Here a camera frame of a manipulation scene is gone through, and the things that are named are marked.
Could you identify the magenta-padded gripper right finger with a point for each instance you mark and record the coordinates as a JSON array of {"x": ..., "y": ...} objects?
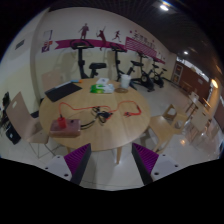
[{"x": 148, "y": 160}]

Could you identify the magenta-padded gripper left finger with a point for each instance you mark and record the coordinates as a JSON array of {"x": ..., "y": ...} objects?
[{"x": 75, "y": 160}]

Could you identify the red charger block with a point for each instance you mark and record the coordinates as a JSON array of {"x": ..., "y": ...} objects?
[{"x": 62, "y": 123}]

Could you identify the pink power strip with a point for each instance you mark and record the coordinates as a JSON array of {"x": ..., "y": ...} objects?
[{"x": 71, "y": 128}]

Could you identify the light wooden chair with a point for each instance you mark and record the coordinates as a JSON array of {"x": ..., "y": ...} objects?
[
  {"x": 51, "y": 81},
  {"x": 20, "y": 115},
  {"x": 163, "y": 125}
]

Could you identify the black bag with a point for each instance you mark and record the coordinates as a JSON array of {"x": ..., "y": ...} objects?
[{"x": 13, "y": 135}]

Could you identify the black mouse pad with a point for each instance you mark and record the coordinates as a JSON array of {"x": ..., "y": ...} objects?
[{"x": 63, "y": 91}]

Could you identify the brown round coaster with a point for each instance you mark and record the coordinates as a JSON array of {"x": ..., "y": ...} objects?
[{"x": 120, "y": 90}]

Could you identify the green wet wipes pack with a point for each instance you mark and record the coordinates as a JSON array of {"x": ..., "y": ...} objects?
[{"x": 100, "y": 88}]

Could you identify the blue and orange pen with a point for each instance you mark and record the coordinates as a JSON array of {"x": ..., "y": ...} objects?
[{"x": 76, "y": 81}]

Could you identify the white tissue box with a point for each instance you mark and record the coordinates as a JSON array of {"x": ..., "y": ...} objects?
[{"x": 102, "y": 81}]

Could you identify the row of black exercise bikes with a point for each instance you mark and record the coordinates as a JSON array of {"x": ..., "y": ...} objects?
[{"x": 81, "y": 63}]

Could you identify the ceiling lights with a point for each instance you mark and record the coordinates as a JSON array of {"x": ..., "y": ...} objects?
[{"x": 164, "y": 7}]

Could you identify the wall poster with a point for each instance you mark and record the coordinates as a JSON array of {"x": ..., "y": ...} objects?
[{"x": 46, "y": 46}]

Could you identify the magenta wall banner with figures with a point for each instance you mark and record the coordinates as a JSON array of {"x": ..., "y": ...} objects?
[{"x": 63, "y": 43}]

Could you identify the wall air vent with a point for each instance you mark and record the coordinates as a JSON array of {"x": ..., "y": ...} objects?
[{"x": 20, "y": 44}]

